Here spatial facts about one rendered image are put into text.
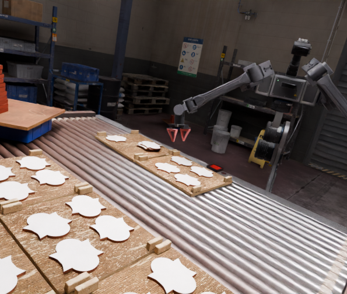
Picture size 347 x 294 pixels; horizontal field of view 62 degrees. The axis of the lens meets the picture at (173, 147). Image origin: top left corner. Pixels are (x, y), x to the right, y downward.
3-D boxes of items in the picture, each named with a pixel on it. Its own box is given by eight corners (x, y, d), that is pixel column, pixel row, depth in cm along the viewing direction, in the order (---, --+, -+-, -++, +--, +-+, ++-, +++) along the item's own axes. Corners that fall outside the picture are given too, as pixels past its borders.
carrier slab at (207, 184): (178, 156, 182) (178, 153, 182) (232, 183, 157) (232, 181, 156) (135, 163, 157) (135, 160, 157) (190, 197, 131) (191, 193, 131)
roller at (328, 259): (66, 122, 219) (67, 116, 217) (347, 276, 106) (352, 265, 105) (60, 123, 215) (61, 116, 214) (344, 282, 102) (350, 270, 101)
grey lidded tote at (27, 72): (32, 76, 544) (32, 62, 537) (43, 80, 526) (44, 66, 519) (5, 74, 503) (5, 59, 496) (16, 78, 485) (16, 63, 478)
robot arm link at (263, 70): (280, 73, 146) (273, 55, 146) (256, 84, 146) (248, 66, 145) (251, 87, 191) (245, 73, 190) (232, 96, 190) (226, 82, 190)
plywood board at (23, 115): (-12, 97, 188) (-12, 94, 187) (65, 112, 190) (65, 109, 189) (-76, 111, 140) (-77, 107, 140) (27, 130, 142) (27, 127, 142)
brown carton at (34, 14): (32, 21, 511) (32, 2, 502) (42, 24, 489) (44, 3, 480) (1, 15, 473) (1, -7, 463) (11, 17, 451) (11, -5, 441)
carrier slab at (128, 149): (137, 135, 209) (137, 133, 208) (176, 156, 182) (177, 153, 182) (94, 137, 184) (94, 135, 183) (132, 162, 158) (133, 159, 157)
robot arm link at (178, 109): (197, 111, 166) (191, 97, 165) (197, 110, 155) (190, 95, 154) (178, 119, 168) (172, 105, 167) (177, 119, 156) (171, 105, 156)
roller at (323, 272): (54, 123, 211) (55, 116, 210) (342, 289, 98) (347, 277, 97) (48, 123, 207) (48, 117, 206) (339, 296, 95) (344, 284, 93)
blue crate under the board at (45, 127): (3, 120, 181) (3, 105, 178) (52, 129, 182) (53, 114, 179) (-31, 133, 151) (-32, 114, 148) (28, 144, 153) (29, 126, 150)
